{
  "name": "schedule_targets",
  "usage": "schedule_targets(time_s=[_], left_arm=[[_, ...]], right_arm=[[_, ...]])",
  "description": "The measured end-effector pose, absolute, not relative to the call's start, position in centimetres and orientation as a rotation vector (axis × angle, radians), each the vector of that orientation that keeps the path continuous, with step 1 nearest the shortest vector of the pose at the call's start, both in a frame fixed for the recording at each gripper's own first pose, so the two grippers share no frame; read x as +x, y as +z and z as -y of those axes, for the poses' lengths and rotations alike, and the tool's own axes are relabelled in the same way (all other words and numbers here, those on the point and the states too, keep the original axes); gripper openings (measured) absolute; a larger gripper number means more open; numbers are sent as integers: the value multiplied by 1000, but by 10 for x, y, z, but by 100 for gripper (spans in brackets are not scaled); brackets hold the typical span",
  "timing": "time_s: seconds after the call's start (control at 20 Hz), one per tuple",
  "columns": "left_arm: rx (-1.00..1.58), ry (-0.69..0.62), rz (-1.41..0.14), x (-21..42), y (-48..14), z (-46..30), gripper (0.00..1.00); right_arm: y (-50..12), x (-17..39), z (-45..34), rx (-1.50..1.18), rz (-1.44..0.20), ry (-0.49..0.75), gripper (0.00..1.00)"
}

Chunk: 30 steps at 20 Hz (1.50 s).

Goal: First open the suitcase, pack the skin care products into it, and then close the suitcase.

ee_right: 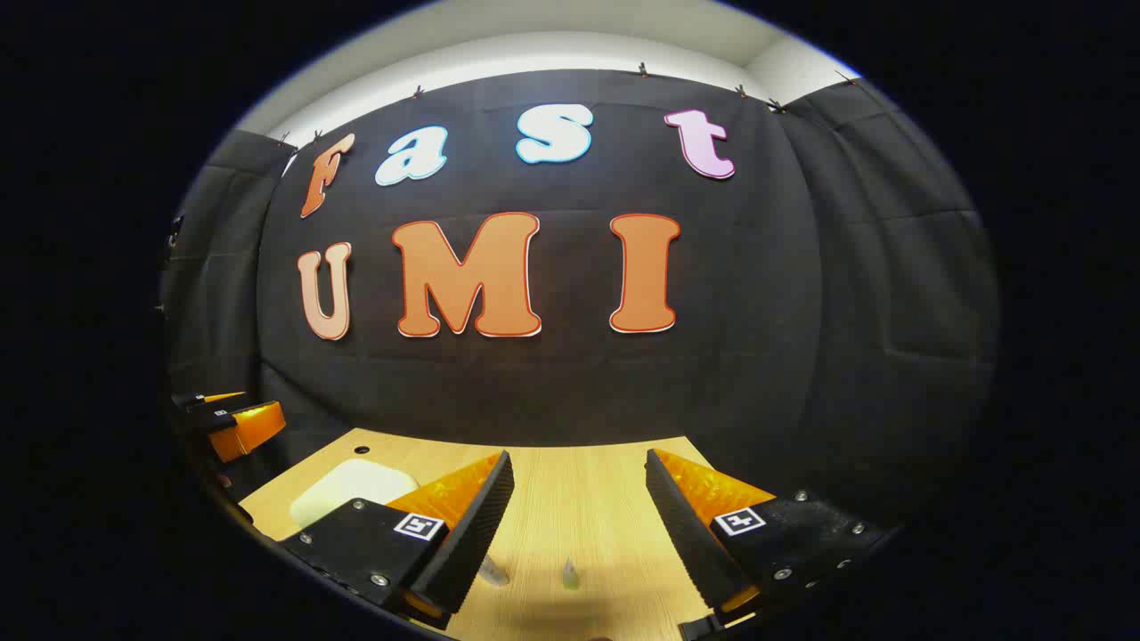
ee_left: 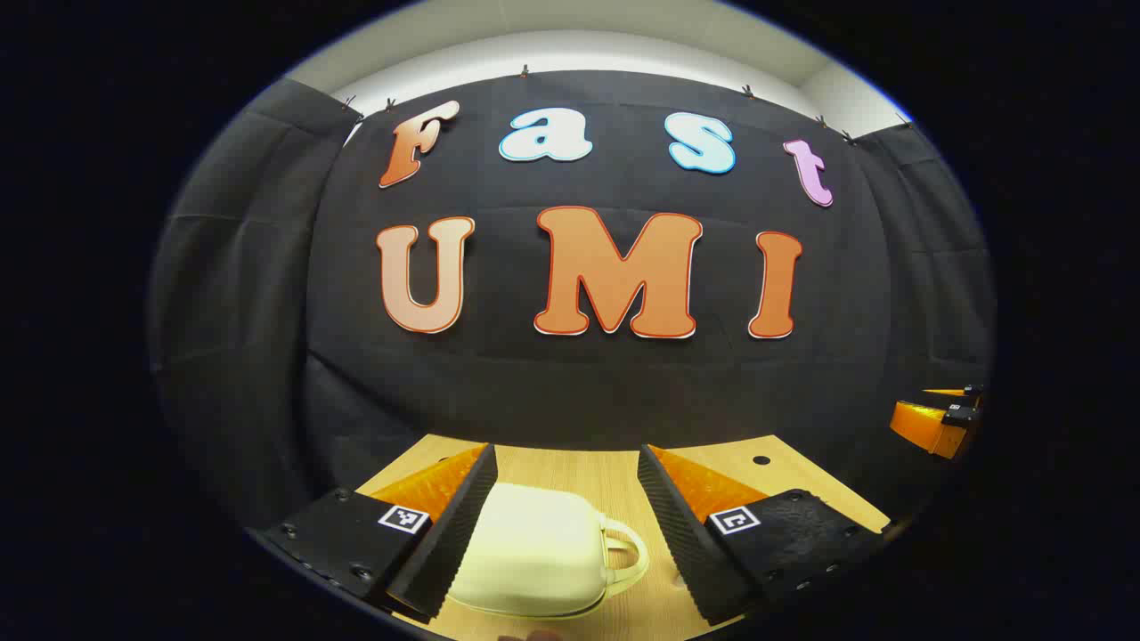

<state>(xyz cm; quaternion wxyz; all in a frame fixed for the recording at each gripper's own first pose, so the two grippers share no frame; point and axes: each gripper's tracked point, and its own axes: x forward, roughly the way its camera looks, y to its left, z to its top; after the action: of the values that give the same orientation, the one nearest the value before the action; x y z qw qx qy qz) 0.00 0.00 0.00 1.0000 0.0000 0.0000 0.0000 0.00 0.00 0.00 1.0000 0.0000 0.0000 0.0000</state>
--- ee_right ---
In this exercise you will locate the pale yellow small suitcase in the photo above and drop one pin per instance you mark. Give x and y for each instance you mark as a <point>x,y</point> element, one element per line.
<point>352,490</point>

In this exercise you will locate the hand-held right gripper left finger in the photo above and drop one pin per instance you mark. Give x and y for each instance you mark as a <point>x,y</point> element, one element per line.
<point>476,534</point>

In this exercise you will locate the light green skincare tube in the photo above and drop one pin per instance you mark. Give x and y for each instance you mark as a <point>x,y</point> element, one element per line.
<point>570,577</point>

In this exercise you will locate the white green-printed skincare tube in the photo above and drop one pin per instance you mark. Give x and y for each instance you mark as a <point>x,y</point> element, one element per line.
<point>492,572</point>

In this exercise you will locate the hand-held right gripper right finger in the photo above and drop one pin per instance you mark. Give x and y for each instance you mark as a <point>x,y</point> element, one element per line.
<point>686,534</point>

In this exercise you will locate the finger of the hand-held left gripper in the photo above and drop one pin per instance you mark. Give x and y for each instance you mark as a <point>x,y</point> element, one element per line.
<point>191,401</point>
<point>254,427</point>

